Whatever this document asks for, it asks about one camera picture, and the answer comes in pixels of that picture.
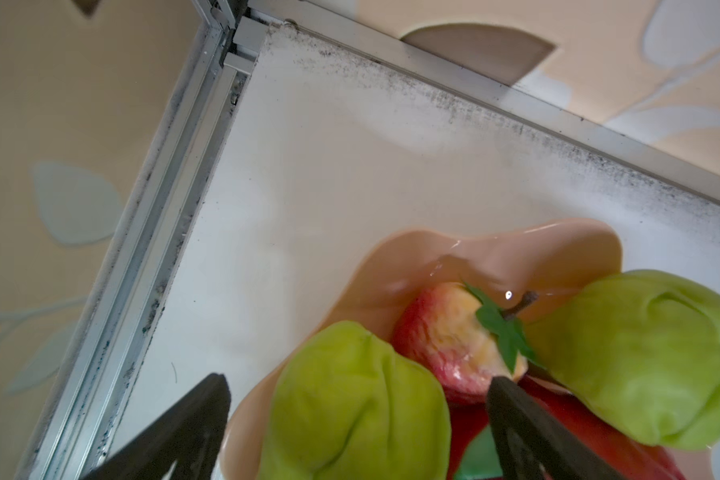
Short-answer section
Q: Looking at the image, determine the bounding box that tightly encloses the red dragon fruit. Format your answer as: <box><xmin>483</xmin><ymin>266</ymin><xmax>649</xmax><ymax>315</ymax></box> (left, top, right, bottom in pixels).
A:
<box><xmin>447</xmin><ymin>378</ymin><xmax>684</xmax><ymax>479</ymax></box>

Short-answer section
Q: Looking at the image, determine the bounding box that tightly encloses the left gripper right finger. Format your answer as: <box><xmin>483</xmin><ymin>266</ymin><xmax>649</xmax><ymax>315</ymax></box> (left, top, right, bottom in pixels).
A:
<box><xmin>486</xmin><ymin>377</ymin><xmax>623</xmax><ymax>480</ymax></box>

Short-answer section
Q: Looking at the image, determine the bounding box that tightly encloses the peach fruit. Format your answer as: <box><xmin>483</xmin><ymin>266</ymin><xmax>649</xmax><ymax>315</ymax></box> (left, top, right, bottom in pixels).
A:
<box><xmin>391</xmin><ymin>282</ymin><xmax>538</xmax><ymax>405</ymax></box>

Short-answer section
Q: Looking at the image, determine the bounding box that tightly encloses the green wrinkled fruit back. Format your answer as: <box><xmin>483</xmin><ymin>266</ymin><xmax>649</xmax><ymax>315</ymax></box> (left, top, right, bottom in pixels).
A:
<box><xmin>524</xmin><ymin>270</ymin><xmax>720</xmax><ymax>450</ymax></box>

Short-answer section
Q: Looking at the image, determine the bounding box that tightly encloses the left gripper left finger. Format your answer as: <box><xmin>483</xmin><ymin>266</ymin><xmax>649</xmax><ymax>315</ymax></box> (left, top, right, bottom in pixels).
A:
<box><xmin>86</xmin><ymin>373</ymin><xmax>231</xmax><ymax>479</ymax></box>

